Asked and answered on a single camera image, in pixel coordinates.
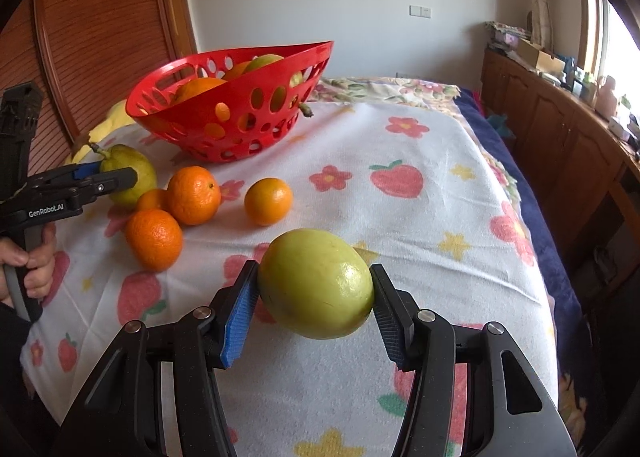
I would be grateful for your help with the person left hand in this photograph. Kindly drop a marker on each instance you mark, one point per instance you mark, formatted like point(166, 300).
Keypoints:
point(39, 262)

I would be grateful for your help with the mandarin orange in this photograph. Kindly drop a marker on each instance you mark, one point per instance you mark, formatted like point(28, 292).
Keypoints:
point(154, 238)
point(193, 195)

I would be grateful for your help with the white floral fruit towel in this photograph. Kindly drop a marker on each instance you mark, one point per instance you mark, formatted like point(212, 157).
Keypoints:
point(406, 187)

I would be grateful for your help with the green pear with stem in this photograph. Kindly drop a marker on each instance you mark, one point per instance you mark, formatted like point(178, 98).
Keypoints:
point(120, 156)

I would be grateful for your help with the yellow-green apple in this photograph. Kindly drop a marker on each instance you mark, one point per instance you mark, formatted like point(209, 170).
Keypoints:
point(313, 283)

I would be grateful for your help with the yellow pear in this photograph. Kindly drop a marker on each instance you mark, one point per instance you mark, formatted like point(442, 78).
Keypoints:
point(305, 110)

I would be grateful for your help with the small mandarin hidden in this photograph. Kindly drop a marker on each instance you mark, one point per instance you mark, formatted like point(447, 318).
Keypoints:
point(152, 199)

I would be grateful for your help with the red perforated plastic basket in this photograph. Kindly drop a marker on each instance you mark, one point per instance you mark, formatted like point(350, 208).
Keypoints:
point(238, 119)

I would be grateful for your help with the mandarin orange upper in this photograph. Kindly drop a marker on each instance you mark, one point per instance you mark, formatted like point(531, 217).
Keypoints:
point(193, 195)

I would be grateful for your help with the floral bed quilt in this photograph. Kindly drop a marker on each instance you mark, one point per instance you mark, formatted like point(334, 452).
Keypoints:
point(403, 91)

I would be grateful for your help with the blue bed sheet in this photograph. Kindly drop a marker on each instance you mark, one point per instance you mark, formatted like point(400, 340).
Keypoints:
point(573, 335)

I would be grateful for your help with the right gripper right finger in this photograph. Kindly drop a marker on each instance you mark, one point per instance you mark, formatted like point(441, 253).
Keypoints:
point(508, 411)

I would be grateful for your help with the large orange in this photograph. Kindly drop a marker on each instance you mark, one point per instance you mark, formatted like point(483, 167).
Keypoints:
point(195, 87)
point(236, 71)

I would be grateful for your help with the mandarin orange front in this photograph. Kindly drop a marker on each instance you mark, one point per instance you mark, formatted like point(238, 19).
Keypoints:
point(154, 238)

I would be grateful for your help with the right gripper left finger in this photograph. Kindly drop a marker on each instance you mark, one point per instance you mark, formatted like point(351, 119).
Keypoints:
point(118, 411)

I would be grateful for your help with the cardboard box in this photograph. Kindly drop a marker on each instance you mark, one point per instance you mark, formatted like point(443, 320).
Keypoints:
point(538, 58)

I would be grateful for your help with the white wall switch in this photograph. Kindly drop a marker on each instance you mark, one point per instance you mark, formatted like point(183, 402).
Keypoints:
point(420, 11)

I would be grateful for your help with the wooden sideboard cabinet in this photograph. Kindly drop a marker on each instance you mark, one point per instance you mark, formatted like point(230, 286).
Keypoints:
point(585, 180)

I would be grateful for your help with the yellow Pikachu plush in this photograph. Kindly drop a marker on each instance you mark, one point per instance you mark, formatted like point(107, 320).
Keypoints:
point(115, 119)

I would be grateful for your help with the small mandarin separate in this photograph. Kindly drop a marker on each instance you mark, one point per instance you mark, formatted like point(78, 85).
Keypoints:
point(268, 201)

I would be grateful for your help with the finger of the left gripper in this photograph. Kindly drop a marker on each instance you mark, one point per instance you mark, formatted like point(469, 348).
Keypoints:
point(110, 182)
point(84, 171)

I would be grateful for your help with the wooden wardrobe door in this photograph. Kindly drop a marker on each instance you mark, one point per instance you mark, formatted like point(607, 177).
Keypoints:
point(85, 56)

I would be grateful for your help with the window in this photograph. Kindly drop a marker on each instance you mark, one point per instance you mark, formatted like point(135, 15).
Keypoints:
point(607, 49)

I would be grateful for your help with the pink kettle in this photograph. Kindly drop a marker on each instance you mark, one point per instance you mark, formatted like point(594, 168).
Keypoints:
point(605, 104)

